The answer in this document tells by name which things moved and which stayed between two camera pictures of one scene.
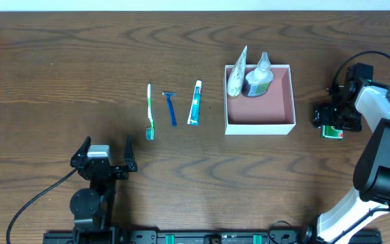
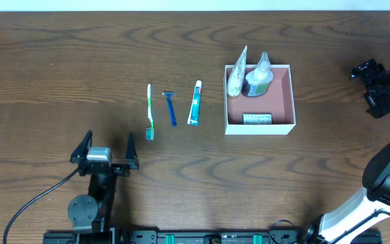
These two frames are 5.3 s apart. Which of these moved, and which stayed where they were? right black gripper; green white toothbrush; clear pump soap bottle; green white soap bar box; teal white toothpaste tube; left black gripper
Moved: green white soap bar box; right black gripper
Stayed: teal white toothpaste tube; left black gripper; green white toothbrush; clear pump soap bottle
